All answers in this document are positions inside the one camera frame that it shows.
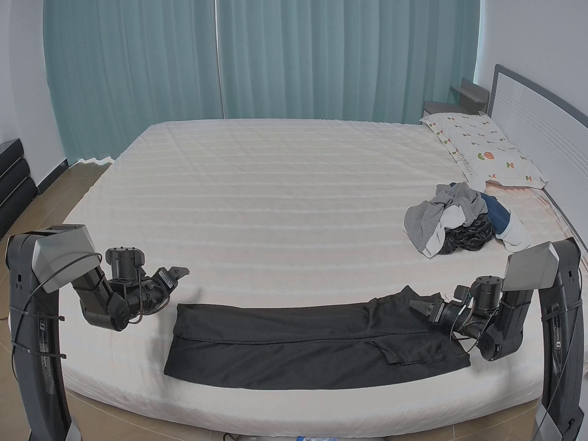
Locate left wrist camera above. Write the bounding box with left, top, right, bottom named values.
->
left=156, top=271, right=179, bottom=294

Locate bed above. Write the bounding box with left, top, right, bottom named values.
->
left=7, top=64, right=588, bottom=436

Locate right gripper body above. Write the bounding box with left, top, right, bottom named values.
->
left=431, top=300, right=466, bottom=331

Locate white printed pillow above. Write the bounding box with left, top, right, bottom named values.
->
left=419, top=111, right=548, bottom=188

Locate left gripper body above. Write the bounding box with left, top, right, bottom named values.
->
left=138, top=278, right=178, bottom=317

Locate black T-shirt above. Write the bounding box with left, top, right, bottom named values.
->
left=164, top=285, right=471, bottom=390

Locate black chest of drawers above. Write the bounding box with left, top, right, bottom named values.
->
left=0, top=138, right=37, bottom=240

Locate grey bedside table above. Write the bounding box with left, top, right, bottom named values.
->
left=423, top=78, right=490, bottom=115

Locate pile of clothes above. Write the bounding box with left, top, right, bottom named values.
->
left=404, top=182, right=531, bottom=258

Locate blue-green curtain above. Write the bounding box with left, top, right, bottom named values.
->
left=215, top=0, right=479, bottom=123
left=43, top=0, right=223, bottom=164

